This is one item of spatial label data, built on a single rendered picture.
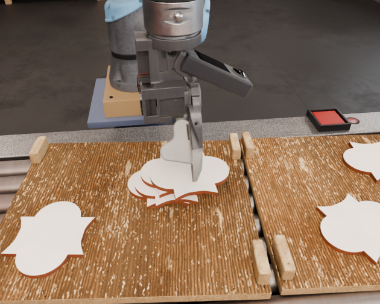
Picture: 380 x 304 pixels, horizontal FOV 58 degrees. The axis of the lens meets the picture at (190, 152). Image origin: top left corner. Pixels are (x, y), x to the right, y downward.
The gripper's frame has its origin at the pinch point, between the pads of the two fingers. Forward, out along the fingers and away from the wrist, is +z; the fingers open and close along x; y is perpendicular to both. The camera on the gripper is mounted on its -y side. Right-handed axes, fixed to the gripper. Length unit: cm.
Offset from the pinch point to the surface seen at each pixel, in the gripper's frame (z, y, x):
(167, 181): 4.5, 4.1, 1.5
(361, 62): 101, -219, -240
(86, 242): 7.9, 17.7, 9.0
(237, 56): 101, -103, -278
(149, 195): 6.2, 7.4, 2.5
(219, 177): 4.5, -4.6, 2.3
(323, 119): 8.5, -35.5, -17.4
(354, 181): 7.9, -29.8, 4.5
